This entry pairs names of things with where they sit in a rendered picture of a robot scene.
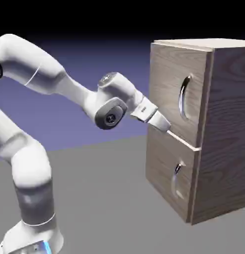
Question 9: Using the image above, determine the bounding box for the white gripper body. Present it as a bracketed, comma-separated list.
[148, 110, 171, 132]

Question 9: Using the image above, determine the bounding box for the large wooden cabinet door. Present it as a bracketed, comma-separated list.
[147, 43, 215, 148]

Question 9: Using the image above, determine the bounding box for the small wooden cabinet door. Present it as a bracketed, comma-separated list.
[145, 125, 201, 224]

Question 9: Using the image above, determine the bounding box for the light wood cabinet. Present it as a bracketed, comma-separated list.
[145, 38, 245, 226]

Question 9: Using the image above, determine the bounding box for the long curved metal handle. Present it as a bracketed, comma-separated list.
[178, 73, 193, 118]

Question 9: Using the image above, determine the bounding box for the short curved metal handle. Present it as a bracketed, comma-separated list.
[171, 161, 186, 196]

